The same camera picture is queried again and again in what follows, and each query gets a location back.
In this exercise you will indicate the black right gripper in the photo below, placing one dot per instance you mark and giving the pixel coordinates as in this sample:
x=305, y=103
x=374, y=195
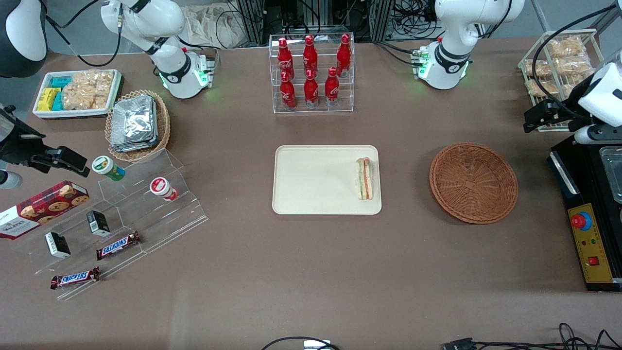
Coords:
x=18, y=148

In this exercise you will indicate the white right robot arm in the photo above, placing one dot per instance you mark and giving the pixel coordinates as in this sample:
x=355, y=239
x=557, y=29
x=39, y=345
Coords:
x=165, y=19

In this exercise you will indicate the green-lidded snack cup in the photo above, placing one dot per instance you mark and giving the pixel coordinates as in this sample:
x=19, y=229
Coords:
x=104, y=166

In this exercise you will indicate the light tan wicker basket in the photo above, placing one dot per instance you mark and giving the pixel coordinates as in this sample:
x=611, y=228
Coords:
x=164, y=126

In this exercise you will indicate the clear acrylic bottle rack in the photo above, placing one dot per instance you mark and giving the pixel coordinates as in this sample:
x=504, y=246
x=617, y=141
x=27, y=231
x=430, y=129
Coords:
x=318, y=110

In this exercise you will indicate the plastic-wrapped triangle sandwich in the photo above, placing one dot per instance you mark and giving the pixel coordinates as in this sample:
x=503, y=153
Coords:
x=363, y=180

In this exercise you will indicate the yellow snack packet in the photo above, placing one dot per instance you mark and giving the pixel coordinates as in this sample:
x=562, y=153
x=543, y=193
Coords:
x=46, y=98

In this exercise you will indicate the red emergency stop button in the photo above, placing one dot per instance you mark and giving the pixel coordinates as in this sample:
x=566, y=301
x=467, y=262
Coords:
x=579, y=221

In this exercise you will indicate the brown round wicker basket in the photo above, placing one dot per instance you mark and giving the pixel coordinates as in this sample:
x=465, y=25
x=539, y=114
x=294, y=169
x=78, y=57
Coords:
x=474, y=184

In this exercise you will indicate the red-lidded snack cup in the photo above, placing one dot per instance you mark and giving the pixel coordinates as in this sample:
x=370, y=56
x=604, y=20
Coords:
x=160, y=187

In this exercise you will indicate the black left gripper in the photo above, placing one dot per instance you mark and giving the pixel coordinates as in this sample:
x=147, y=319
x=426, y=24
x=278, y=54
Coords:
x=566, y=111

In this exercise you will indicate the silver foil packet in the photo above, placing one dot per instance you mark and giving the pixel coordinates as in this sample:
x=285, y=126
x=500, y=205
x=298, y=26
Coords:
x=136, y=147
x=133, y=119

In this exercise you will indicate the small white device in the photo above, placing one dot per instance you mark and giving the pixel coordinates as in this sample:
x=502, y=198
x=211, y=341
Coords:
x=316, y=345

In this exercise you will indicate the grey metal frame strut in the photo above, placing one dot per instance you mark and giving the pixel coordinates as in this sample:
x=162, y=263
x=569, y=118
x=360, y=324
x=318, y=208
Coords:
x=607, y=17

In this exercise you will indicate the aluminium frame profile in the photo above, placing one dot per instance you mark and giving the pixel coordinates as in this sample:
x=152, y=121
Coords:
x=381, y=19
x=250, y=19

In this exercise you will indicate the steel appliance pan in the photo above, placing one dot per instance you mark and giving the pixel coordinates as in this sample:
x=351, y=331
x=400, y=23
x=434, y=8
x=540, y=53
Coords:
x=613, y=175

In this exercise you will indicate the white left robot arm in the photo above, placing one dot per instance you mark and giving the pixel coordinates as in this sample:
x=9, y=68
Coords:
x=457, y=29

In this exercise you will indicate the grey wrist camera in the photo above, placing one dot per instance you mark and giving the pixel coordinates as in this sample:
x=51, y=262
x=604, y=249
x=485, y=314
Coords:
x=9, y=180
x=590, y=134

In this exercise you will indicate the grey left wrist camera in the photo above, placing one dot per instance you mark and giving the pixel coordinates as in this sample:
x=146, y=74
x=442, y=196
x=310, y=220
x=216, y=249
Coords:
x=590, y=134

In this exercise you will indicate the black appliance with yellow panel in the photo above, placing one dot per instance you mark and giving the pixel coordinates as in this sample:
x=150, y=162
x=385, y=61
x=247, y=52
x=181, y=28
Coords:
x=585, y=165

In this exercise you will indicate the red cola bottle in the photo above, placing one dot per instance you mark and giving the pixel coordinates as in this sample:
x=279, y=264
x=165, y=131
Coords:
x=332, y=88
x=344, y=54
x=310, y=54
x=311, y=91
x=285, y=58
x=287, y=93

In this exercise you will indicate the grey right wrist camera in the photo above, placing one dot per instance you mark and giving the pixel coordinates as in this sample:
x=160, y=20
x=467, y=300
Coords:
x=9, y=180

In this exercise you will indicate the small black box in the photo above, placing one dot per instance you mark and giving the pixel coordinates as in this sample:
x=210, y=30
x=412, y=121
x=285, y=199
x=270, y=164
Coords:
x=98, y=222
x=57, y=244

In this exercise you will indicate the teal snack packet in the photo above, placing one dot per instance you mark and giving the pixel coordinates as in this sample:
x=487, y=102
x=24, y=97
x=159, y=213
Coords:
x=58, y=103
x=60, y=81

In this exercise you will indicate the Snickers chocolate bar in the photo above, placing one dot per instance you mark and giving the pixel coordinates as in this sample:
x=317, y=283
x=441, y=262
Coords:
x=75, y=278
x=118, y=245

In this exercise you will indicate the clear bag of rice crackers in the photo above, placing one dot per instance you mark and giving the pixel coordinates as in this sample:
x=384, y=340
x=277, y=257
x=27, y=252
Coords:
x=573, y=65
x=540, y=69
x=566, y=47
x=546, y=88
x=571, y=90

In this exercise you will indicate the beige rectangular plastic tray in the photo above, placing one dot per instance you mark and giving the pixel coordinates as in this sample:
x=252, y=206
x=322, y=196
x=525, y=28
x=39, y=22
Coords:
x=311, y=184

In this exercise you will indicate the red Walkers cookie box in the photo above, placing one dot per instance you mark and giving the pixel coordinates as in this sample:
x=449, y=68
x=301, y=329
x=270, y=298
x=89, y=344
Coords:
x=43, y=206

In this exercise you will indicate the beige cloth bags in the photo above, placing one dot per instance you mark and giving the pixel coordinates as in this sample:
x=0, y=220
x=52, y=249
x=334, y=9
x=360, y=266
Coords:
x=214, y=26

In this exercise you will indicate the white rectangular snack tray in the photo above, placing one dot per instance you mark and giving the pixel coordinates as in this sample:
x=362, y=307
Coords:
x=73, y=113

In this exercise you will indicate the clear acrylic stepped stand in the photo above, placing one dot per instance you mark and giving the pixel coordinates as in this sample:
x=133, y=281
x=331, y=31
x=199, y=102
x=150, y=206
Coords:
x=160, y=218

